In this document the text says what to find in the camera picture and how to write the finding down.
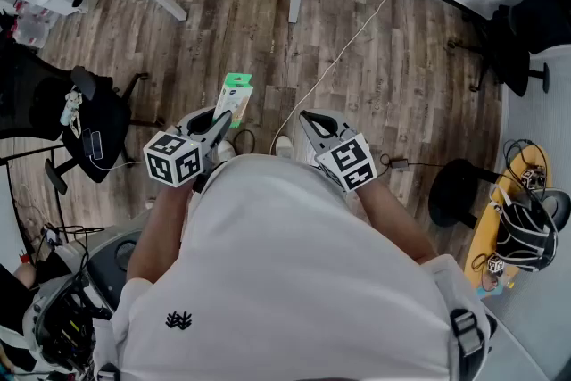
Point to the person's white shirt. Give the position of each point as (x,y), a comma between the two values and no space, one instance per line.
(290,259)

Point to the green and white packet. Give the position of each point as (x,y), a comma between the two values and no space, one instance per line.
(234,100)

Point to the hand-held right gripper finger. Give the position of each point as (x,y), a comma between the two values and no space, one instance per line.
(314,138)
(332,115)

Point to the black white patterned device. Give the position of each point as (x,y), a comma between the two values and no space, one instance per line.
(495,264)
(533,179)

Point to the black office chair with armrests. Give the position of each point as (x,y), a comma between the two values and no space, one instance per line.
(102,116)

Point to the clear plastic bin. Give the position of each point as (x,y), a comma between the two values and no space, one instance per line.
(33,29)

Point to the person's left white shoe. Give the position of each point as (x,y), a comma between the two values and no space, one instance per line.
(226,149)

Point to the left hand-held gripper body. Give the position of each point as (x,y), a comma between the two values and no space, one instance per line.
(171,158)

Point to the black round stool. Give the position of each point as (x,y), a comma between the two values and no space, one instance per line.
(455,187)

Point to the person's right white shoe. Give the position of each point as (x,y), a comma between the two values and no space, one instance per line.
(283,145)

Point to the person's white shoe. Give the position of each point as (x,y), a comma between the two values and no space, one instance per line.
(283,145)
(226,149)

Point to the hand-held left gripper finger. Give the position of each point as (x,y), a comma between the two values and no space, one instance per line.
(196,113)
(219,131)

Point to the black white head harness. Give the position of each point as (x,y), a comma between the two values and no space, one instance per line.
(526,232)

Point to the black power adapter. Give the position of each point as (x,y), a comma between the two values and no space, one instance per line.
(400,164)

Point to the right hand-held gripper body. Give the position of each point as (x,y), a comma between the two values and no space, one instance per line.
(350,165)

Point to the yellow round table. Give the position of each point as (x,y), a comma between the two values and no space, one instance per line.
(486,232)

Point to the black swivel office chair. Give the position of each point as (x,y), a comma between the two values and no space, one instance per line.
(535,13)

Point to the black power bank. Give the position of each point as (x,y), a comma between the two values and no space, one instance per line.
(93,145)

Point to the person's right forearm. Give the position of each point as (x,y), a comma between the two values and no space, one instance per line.
(392,218)

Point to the person's left forearm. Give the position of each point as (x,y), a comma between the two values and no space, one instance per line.
(156,227)

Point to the white cloth bundle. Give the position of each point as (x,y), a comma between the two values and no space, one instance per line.
(70,111)

